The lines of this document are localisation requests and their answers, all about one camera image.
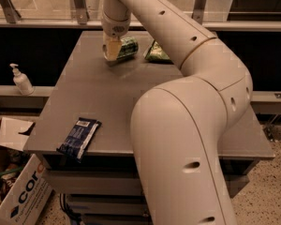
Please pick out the metal railing post middle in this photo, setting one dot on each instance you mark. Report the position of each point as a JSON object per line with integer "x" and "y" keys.
{"x": 81, "y": 11}

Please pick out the white pump bottle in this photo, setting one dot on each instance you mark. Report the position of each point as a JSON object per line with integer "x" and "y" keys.
{"x": 21, "y": 80}

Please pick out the blue snack packet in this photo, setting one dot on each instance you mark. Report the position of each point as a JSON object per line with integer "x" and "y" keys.
{"x": 79, "y": 138}

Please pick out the grey drawer cabinet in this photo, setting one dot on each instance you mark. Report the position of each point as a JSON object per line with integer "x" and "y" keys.
{"x": 105, "y": 187}

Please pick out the metal railing post left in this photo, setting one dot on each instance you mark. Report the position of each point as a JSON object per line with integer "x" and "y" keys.
{"x": 10, "y": 12}

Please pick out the metal railing post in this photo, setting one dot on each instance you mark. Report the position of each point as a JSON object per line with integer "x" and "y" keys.
{"x": 10, "y": 12}
{"x": 198, "y": 10}
{"x": 81, "y": 11}

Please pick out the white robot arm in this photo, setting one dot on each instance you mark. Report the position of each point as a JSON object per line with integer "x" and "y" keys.
{"x": 176, "y": 126}

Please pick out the green soda can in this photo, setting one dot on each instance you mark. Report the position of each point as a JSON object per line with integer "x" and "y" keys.
{"x": 130, "y": 46}

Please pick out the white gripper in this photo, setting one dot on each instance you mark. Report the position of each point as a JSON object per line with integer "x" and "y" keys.
{"x": 114, "y": 27}

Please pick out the green chip bag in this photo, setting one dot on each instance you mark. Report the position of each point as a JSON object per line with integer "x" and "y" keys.
{"x": 155, "y": 54}

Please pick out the metal railing post right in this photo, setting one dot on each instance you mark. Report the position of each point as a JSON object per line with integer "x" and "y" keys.
{"x": 198, "y": 10}

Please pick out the white cardboard box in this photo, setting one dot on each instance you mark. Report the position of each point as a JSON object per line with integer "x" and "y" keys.
{"x": 23, "y": 191}

